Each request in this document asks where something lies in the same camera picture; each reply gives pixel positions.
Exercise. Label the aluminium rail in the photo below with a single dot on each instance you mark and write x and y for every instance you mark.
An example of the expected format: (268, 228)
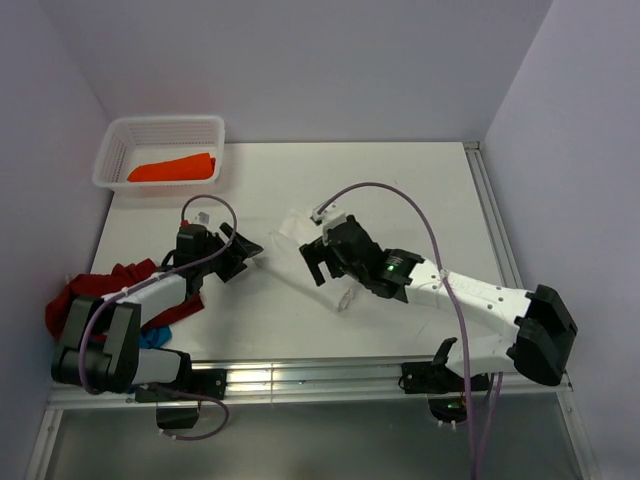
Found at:
(503, 252)
(268, 382)

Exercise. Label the orange rolled t-shirt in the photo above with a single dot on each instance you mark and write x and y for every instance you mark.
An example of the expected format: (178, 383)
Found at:
(191, 168)

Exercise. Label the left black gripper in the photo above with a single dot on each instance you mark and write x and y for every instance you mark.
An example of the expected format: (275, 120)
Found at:
(232, 267)

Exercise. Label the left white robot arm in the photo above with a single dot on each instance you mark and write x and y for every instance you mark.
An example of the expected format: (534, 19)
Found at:
(99, 346)

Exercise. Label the white printed t-shirt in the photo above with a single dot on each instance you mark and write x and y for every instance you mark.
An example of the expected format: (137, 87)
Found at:
(284, 261)

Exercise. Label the front aluminium rail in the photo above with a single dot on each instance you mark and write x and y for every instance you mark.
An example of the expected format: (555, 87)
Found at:
(268, 382)

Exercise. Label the blue t-shirt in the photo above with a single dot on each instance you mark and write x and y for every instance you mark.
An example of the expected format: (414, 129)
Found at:
(155, 338)

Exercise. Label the dark red t-shirt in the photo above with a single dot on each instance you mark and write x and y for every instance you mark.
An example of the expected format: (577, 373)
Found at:
(57, 311)

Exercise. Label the white plastic basket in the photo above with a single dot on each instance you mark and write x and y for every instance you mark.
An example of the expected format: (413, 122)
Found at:
(131, 142)

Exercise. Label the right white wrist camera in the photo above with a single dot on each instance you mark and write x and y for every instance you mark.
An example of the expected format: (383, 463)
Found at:
(328, 218)

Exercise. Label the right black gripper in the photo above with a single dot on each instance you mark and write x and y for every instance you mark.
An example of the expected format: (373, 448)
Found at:
(316, 253)

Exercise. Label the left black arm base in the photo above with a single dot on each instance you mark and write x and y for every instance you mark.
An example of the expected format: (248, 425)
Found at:
(178, 406)

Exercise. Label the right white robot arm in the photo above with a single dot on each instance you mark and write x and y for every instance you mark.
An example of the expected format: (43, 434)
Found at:
(532, 332)

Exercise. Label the right side aluminium rail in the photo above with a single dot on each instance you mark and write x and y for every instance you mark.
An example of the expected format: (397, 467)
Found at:
(503, 252)

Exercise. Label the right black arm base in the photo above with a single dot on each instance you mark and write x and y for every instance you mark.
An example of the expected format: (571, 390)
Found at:
(424, 378)

